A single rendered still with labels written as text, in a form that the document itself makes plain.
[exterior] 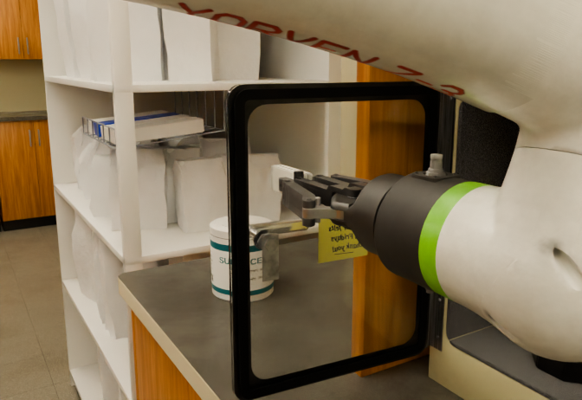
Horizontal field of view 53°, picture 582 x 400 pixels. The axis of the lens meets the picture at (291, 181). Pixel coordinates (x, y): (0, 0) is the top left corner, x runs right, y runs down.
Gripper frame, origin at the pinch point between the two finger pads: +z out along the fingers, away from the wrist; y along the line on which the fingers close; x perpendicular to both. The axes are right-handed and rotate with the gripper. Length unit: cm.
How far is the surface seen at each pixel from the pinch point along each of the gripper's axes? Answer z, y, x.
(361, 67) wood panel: 9.5, -17.1, -12.8
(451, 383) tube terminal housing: -2.0, -26.2, 32.5
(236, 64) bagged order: 109, -45, -13
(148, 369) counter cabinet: 60, 1, 53
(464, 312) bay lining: -0.8, -29.3, 22.7
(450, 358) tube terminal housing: -1.6, -26.2, 28.7
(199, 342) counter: 31.1, -0.1, 33.8
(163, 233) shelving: 104, -18, 36
